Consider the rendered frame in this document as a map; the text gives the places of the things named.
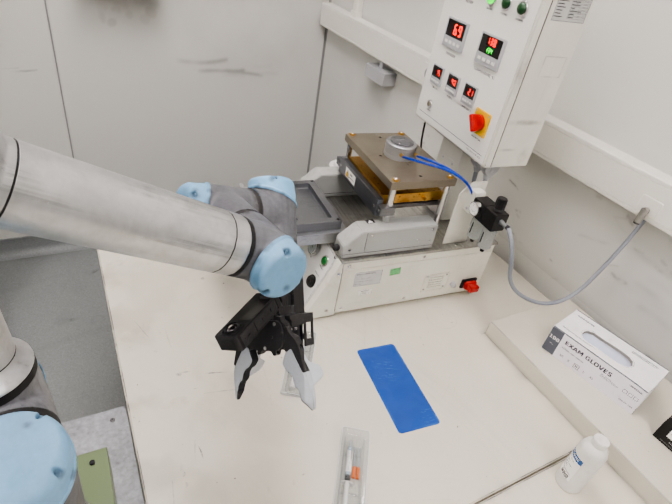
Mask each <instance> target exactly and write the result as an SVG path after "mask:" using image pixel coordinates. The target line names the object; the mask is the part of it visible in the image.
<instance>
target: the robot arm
mask: <svg viewBox="0 0 672 504"><path fill-rule="evenodd" d="M296 209H297V202H296V194H295V188H294V183H293V182H292V180H291V179H289V178H287V177H283V176H258V177H254V178H252V179H250V180H249V182H248V188H242V187H234V186H226V185H217V184H210V183H209V182H205V183H194V182H188V183H185V184H183V185H181V186H180V187H179V189H178V190H177V192H176V193H175V192H172V191H169V190H166V189H163V188H160V187H157V186H154V185H151V184H148V183H145V182H142V181H139V180H136V179H133V178H130V177H127V176H124V175H121V174H118V173H115V172H112V171H110V170H107V169H104V168H101V167H98V166H95V165H92V164H89V163H86V162H83V161H80V160H77V159H74V158H71V157H68V156H65V155H62V154H59V153H56V152H53V151H50V150H47V149H44V148H42V147H39V146H36V145H33V144H30V143H27V142H24V141H21V140H18V139H15V138H12V137H9V136H6V135H4V134H3V133H2V131H1V130H0V229H1V230H6V231H11V232H16V233H21V234H25V235H30V236H35V237H40V238H45V239H50V240H55V241H60V242H65V243H69V244H74V245H79V246H84V247H89V248H94V249H99V250H104V251H109V252H113V253H118V254H123V255H128V256H133V257H138V258H143V259H148V260H152V261H157V262H162V263H167V264H172V265H177V266H182V267H187V268H192V269H196V270H201V271H206V272H211V273H216V274H221V275H226V276H230V277H235V278H240V279H244V280H246V281H248V282H249V283H250V285H251V287H252V288H253V289H255V290H258V291H259V292H260V293H256V294H255V295H254V296H253V297H252V298H251V299H250V300H249V301H248V302H247V303H246V304H245V305H244V306H243V307H242V308H241V309H240V310H239V311H238V312H237V313H236V314H235V315H234V316H233V317H232V318H231V319H230V321H229V322H228V323H227V324H226V325H225V326H224V327H223V328H222V329H221V330H220V331H219V332H218V333H217V334H216V335H215V338H216V340H217V342H218V344H219V346H220V348H221V350H226V351H236V353H235V360H234V365H235V369H234V385H235V397H236V399H237V400H239V399H240V398H241V396H242V394H243V392H244V390H245V384H246V381H247V380H248V379H249V376H251V375H252V374H254V373H256V372H257V371H259V370H260V369H261V368H262V366H263V364H264V362H265V361H264V360H263V359H261V358H260V356H261V354H264V353H265V352H266V351H271V352H272V354H273V356H276V355H280V354H281V350H285V352H286V353H285V355H284V359H283V366H284V368H285V370H286V371H287V372H288V373H290V374H291V376H292V377H293V380H294V385H295V387H296V388H297V389H298V390H299V393H300V396H301V401H302V402H303V403H304V404H305V405H307V406H308V407H309V408H310V409H311V410H314V409H316V394H315V388H314V385H315V384H316V383H317V382H318V381H319V380H320V379H321V378H322V377H323V370H322V368H321V367H320V365H318V364H316V363H312V362H310V361H309V360H308V359H307V358H306V356H305V355H304V347H303V339H304V346H309V345H313V344H314V328H313V312H305V311H304V288H303V276H304V274H305V271H306V267H307V259H306V255H305V253H304V251H303V250H302V249H301V248H300V247H299V246H298V245H297V222H296ZM306 322H311V338H307V331H306ZM303 324H304V333H303ZM0 504H90V503H88V502H87V501H86V500H85V498H84V494H83V490H82V485H81V481H80V477H79V473H78V468H77V457H76V451H75V447H74V444H73V442H72V440H71V438H70V436H69V434H68V433H67V432H66V430H65V429H64V428H63V426H62V424H61V421H60V419H59V416H58V413H57V410H56V407H55V405H54V402H53V399H52V396H51V394H50V391H49V388H48V385H47V381H46V376H45V373H44V370H43V368H42V366H41V364H40V363H39V361H38V360H37V359H36V357H35V354H34V352H33V350H32V348H31V347H30V345H29V344H28V343H27V342H25V341H23V340H21V339H19V338H15V337H12V336H11V334H10V331H9V329H8V327H7V324H6V322H5V320H4V317H3V315H2V313H1V310H0Z"/></svg>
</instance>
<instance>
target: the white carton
mask: <svg viewBox="0 0 672 504"><path fill-rule="evenodd" d="M542 348H543V349H545V350H546V351H547V352H549V353H550V354H551V355H553V356H554V357H555V358H557V359H558V360H559V361H561V362H562V363H563V364H565V365H566V366H567V367H569V368H570V369H571V370H572V371H574V372H575V373H576V374H578V375H579V376H580V377H582V378H583V379H584V380H586V381H587V382H588V383H590V384H591V385H592V386H594V387H595V388H596V389H598V390H599V391H600V392H602V393H603V394H604V395H606V396H607V397H608V398H610V399H611V400H612V401H614V402H615V403H616V404H618V405H619V406H620V407H622V408H623V409H624V410H626V411H627V412H628V413H630V414H632V413H633V412H634V411H635V410H636V409H637V408H638V407H639V406H640V405H641V404H642V402H643V401H644V400H645V399H646V398H647V397H648V396H649V395H650V394H651V392H652V391H653V390H654V389H655V388H656V387H657V385H658V384H659V383H660V382H661V381H662V379H663V378H664V377H665V376H666V375H667V373H668V372H669V370H668V369H666V368H665V367H663V366H662V365H660V364H659V363H657V362H656V361H654V360H653V359H651V358H650V357H648V356H647V355H645V354H644V353H642V352H641V351H639V350H638V349H636V348H635V347H633V346H632V345H630V344H629V343H627V342H626V341H624V340H623V339H621V338H620V337H618V336H617V335H615V334H614V333H612V332H611V331H609V330H608V329H606V328H605V327H603V326H602V325H600V324H599V323H597V322H596V321H594V320H593V319H591V318H590V317H588V316H587V315H585V314H584V313H582V312H581V311H579V310H576V311H574V312H573V313H572V314H570V315H569V316H567V317H566V318H564V319H563V320H562V321H560V322H559V323H557V324H556V325H555V326H553V328H552V330H551V331H550V333H549V335H548V337H547V338H546V340H545V342H544V343H543V345H542Z"/></svg>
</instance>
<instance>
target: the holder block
mask: <svg viewBox="0 0 672 504"><path fill-rule="evenodd" d="M292 182H293V183H294V188H295V194H296V202H297V209H296V222H297V233H306V232H316V231H327V230H337V229H341V224H342V220H341V218H340V217H339V215H338V214H337V213H336V211H335V210H334V208H333V207H332V205H331V204H330V203H329V201H328V200H327V198H326V197H325V195H324V194H323V193H322V191H321V190H320V188H319V187H318V185H317V184H316V183H315V181H314V180H303V181H292Z"/></svg>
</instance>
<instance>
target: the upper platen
mask: <svg viewBox="0 0 672 504"><path fill-rule="evenodd" d="M349 160H350V161H351V162H352V163H353V164H354V166H355V167H356V168H357V169H358V170H359V171H360V173H361V174H362V175H363V176H364V177H365V178H366V180H367V181H368V182H369V183H370V184H371V185H372V187H373V188H374V189H375V190H376V191H377V192H378V193H379V195H380V196H381V197H382V198H383V199H384V201H383V204H386V203H387V199H388V195H389V191H390V190H389V189H388V187H387V186H386V185H385V184H384V183H383V182H382V181H381V180H380V179H379V177H378V176H377V175H376V174H375V173H374V172H373V171H372V170H371V169H370V168H369V166H368V165H367V164H366V163H365V162H364V161H363V160H362V159H361V158H360V156H349ZM441 194H442V190H441V189H440V188H439V187H434V188H419V189H404V190H397V192H396V195H395V199H394V203H393V205H394V206H395V207H396V208H404V207H416V206H428V205H438V203H439V201H438V200H439V199H440V197H441Z"/></svg>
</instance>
